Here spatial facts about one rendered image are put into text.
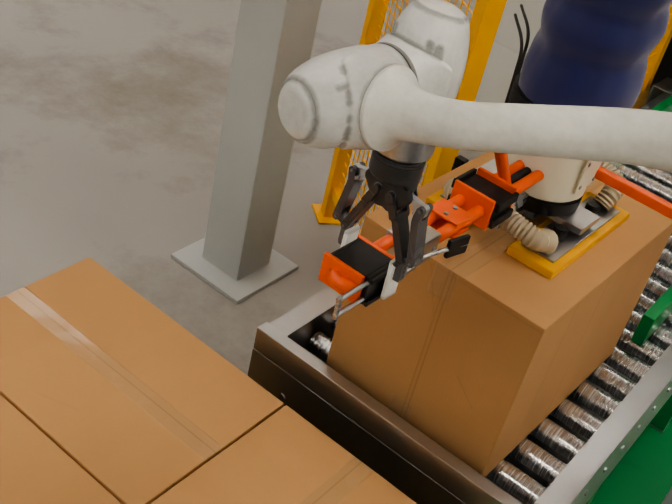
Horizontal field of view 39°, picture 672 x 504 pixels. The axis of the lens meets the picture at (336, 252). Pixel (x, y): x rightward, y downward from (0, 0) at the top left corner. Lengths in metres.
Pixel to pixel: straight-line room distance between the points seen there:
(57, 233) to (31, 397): 1.37
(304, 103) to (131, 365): 1.01
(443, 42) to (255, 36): 1.53
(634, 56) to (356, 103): 0.74
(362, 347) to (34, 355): 0.65
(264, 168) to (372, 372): 1.08
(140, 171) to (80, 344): 1.63
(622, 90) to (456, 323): 0.50
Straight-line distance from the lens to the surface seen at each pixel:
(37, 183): 3.45
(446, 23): 1.20
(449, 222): 1.57
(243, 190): 2.89
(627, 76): 1.74
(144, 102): 4.01
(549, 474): 2.02
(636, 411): 2.16
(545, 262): 1.78
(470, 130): 1.05
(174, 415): 1.88
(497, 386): 1.76
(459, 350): 1.77
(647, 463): 2.99
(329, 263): 1.40
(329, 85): 1.07
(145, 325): 2.06
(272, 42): 2.65
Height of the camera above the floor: 1.91
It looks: 35 degrees down
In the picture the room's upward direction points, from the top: 14 degrees clockwise
